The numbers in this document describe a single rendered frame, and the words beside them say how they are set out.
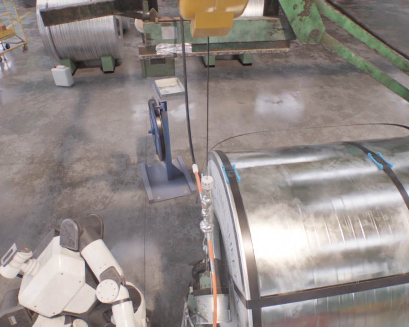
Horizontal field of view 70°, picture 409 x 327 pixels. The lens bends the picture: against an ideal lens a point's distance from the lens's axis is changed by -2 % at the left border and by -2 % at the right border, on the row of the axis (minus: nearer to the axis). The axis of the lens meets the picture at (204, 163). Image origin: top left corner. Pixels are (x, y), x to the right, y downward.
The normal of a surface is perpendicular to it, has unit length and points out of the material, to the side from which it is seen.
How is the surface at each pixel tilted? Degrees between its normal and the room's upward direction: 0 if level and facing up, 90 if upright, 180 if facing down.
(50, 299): 72
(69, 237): 55
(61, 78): 90
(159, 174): 0
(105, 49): 116
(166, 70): 92
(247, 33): 90
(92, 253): 25
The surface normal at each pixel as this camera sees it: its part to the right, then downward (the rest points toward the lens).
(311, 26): -0.03, 0.62
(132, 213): 0.00, -0.78
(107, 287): 0.07, -0.44
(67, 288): 0.37, 0.30
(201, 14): 0.13, 0.88
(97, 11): 0.38, 0.58
